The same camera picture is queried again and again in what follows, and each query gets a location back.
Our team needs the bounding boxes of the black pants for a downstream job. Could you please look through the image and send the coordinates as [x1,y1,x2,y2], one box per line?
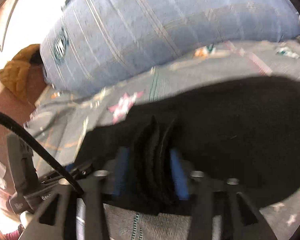
[74,76,300,214]

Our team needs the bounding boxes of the grey patterned bed sheet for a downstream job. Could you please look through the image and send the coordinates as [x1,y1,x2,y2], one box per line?
[25,40,300,239]

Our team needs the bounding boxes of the orange-brown cloth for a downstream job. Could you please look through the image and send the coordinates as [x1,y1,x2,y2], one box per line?
[0,44,45,101]

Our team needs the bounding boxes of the blue plaid quilt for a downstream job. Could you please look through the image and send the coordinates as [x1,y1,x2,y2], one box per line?
[40,0,300,95]

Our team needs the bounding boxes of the black cable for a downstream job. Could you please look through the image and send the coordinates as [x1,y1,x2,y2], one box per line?
[0,107,84,198]

